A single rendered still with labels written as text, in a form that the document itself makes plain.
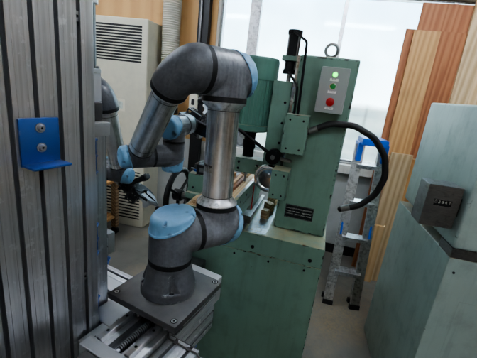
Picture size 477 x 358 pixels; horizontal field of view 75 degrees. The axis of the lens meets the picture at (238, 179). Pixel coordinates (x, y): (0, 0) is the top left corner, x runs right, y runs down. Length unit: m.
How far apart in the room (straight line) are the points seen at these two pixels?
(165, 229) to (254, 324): 0.87
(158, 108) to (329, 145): 0.72
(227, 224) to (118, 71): 2.21
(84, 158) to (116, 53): 2.20
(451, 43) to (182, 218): 2.44
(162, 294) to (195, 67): 0.56
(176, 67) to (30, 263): 0.51
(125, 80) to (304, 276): 2.16
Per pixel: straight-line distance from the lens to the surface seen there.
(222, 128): 0.80
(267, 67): 1.34
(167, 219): 0.79
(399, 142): 2.69
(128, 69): 2.85
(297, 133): 1.20
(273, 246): 1.32
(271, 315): 1.49
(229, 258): 1.39
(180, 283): 0.86
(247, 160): 1.42
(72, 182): 0.75
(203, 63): 0.74
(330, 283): 2.34
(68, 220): 0.78
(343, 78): 1.21
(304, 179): 1.31
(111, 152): 1.42
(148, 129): 0.89
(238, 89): 0.80
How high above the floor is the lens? 1.37
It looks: 16 degrees down
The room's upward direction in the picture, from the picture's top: 7 degrees clockwise
